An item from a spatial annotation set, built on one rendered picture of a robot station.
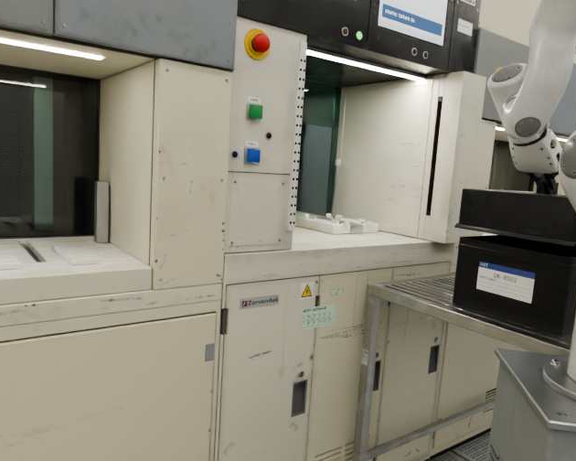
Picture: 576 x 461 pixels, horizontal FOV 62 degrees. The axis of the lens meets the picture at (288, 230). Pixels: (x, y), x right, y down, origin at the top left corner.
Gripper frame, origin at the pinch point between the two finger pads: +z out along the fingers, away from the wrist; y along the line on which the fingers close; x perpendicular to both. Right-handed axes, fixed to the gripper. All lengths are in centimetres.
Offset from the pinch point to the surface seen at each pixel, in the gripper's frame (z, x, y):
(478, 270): 6.3, 24.6, 6.8
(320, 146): 7, -21, 113
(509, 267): 4.7, 22.9, -0.8
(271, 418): 12, 82, 38
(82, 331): -44, 93, 38
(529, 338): 9.3, 36.4, -10.7
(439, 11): -33, -35, 39
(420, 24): -35, -26, 39
